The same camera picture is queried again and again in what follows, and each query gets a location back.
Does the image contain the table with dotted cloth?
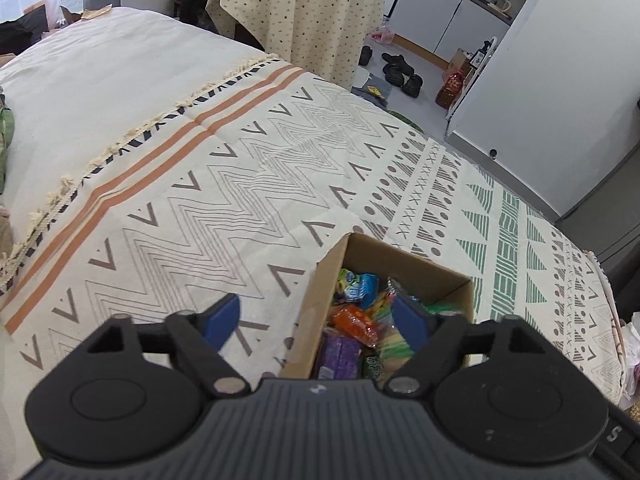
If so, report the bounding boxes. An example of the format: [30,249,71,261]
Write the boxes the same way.
[206,0,384,89]

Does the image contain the white cabinet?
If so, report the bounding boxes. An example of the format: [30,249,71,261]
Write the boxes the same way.
[384,0,512,62]

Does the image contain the orange snack packet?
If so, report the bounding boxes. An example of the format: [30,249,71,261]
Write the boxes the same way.
[332,304,380,348]

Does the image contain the blue snack packet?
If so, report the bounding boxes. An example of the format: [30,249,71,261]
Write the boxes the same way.
[333,269,378,310]

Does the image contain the patterned bed blanket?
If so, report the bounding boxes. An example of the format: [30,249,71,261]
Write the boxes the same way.
[0,54,626,411]

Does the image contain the red white plastic bag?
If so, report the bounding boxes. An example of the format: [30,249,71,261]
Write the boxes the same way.
[370,20,395,44]

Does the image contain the cardboard box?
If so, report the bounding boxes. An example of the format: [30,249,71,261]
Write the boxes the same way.
[279,233,474,379]

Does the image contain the purple snack bag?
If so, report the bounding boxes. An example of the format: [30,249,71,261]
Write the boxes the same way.
[317,332,361,380]

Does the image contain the black shoes on floor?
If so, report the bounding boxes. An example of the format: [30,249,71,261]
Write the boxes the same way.
[382,52,423,99]

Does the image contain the red bottle on floor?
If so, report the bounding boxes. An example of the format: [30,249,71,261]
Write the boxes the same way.
[435,70,465,110]

